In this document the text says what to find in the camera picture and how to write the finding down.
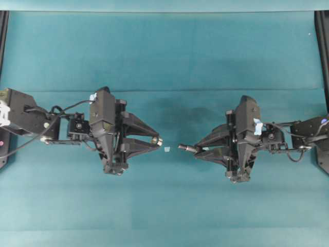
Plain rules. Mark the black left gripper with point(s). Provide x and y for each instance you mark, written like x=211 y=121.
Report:
x=115 y=149

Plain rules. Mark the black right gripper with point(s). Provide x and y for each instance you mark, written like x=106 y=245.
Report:
x=224 y=135

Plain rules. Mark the dark threaded metal shaft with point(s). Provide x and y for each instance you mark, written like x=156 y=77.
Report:
x=187 y=148

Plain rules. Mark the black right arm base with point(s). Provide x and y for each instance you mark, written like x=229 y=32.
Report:
x=321 y=26

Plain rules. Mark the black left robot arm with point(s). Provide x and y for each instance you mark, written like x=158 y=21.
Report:
x=20 y=115

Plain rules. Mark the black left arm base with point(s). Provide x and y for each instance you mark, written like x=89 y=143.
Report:
x=4 y=18

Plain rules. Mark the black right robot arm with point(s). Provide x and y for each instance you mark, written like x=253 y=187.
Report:
x=236 y=143

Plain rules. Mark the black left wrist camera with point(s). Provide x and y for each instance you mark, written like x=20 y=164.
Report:
x=102 y=116

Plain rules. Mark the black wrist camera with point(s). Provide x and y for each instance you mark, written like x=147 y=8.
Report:
x=245 y=113
x=102 y=116

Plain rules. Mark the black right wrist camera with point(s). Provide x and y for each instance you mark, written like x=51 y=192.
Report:
x=245 y=113

